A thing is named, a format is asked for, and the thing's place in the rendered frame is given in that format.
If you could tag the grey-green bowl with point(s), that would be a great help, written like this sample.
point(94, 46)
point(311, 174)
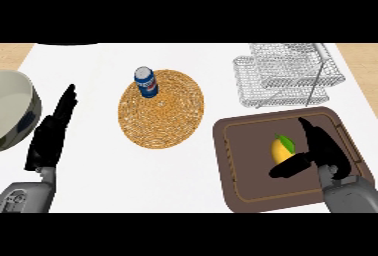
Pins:
point(14, 106)

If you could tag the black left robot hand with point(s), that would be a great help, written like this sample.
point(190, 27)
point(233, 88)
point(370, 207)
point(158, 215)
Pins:
point(50, 133)

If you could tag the yellow lemon with green leaf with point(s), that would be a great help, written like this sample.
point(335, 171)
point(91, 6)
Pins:
point(282, 149)

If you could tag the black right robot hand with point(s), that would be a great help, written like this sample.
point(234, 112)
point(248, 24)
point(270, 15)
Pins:
point(322, 148)

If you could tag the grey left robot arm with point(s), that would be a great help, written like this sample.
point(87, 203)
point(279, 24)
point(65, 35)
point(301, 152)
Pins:
point(26, 195)

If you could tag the brown tray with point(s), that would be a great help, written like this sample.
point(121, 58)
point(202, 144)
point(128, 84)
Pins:
point(265, 160)

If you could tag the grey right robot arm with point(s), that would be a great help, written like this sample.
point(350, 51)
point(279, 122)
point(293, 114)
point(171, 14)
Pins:
point(350, 191)

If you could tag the round woven wicker placemat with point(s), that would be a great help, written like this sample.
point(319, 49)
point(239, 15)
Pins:
point(161, 109)

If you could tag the blue can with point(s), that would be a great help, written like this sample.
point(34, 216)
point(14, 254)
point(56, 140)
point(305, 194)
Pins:
point(144, 83)

